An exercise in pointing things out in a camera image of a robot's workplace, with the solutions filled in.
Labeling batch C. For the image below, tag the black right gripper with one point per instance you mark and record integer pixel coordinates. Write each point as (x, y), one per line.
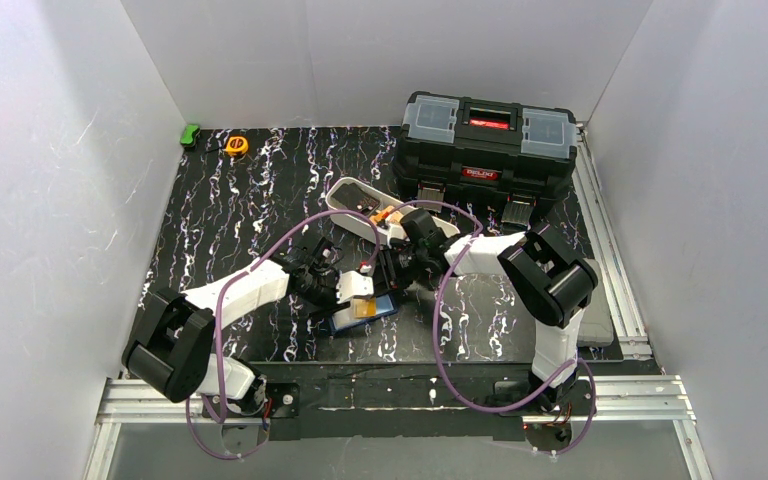
(390, 270)

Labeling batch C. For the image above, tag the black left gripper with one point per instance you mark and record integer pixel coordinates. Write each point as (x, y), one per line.
(330, 291)

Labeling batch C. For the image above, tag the blue leather card holder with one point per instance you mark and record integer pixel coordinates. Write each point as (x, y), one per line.
(343, 319)

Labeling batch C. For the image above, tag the orange card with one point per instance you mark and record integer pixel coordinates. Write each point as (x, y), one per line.
(386, 216)

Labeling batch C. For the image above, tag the white oblong plastic tray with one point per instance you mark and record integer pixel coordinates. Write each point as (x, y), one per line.
(353, 224)

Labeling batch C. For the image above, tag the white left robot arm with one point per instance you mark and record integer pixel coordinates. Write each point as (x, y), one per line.
(174, 345)

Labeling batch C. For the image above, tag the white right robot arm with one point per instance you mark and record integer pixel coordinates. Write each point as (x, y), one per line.
(553, 281)

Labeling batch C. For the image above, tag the black card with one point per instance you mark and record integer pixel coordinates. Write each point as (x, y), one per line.
(353, 197)

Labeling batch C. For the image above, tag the black marbled table mat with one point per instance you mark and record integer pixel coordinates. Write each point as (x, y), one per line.
(223, 211)

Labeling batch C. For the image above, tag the black plastic toolbox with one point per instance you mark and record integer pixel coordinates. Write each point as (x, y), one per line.
(516, 158)

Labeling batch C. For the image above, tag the yellow tape measure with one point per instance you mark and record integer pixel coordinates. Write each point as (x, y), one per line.
(236, 146)

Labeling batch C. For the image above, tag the green small object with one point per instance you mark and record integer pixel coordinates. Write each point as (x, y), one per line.
(190, 135)

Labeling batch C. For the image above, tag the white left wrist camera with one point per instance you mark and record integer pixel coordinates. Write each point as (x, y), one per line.
(354, 286)

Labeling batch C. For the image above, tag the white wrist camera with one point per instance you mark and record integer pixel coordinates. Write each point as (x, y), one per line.
(354, 286)
(394, 231)

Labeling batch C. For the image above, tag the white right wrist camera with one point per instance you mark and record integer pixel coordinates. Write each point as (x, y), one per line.
(394, 231)

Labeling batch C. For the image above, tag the aluminium frame rail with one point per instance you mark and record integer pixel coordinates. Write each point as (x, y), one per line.
(398, 421)

